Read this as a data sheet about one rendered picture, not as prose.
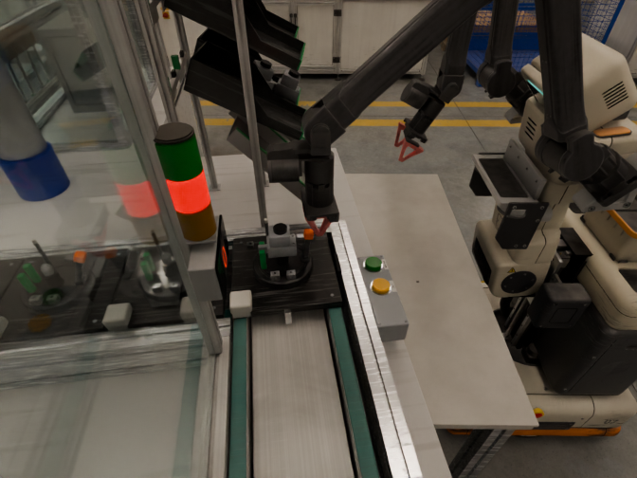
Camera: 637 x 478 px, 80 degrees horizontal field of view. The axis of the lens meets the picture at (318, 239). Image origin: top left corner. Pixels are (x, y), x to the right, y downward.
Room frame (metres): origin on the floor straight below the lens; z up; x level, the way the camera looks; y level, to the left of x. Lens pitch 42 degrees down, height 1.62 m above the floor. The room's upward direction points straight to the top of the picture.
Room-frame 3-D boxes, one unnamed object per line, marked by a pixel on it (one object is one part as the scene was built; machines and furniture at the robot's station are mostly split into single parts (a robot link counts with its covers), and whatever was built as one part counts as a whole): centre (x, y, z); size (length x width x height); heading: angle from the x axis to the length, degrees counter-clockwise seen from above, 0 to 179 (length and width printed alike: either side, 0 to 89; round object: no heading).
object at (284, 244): (0.62, 0.09, 1.06); 0.08 x 0.04 x 0.07; 98
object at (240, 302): (0.52, 0.17, 0.97); 0.05 x 0.05 x 0.04; 8
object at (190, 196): (0.42, 0.17, 1.33); 0.05 x 0.05 x 0.05
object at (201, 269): (0.42, 0.17, 1.29); 0.12 x 0.05 x 0.25; 8
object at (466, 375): (0.76, -0.08, 0.84); 0.90 x 0.70 x 0.03; 179
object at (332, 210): (0.64, 0.00, 1.18); 0.10 x 0.07 x 0.07; 9
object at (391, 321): (0.57, -0.14, 0.93); 0.21 x 0.07 x 0.06; 8
